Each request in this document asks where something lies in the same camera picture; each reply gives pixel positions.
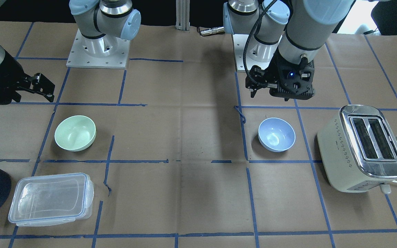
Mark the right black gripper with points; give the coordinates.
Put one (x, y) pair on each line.
(8, 76)

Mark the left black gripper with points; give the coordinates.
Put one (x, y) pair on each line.
(273, 70)

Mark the blue bowl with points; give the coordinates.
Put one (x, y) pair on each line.
(276, 135)

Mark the green bowl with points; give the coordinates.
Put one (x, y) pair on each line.
(75, 133)

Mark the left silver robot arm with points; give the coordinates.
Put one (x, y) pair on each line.
(284, 36)

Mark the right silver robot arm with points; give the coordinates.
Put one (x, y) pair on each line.
(101, 23)

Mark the clear plastic food container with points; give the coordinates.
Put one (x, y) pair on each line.
(52, 200)

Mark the cream two-slot toaster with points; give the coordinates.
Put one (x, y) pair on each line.
(358, 150)

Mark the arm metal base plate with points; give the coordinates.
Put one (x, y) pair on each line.
(107, 52)
(257, 53)

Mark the aluminium frame post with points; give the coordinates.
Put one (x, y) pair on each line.
(182, 10)

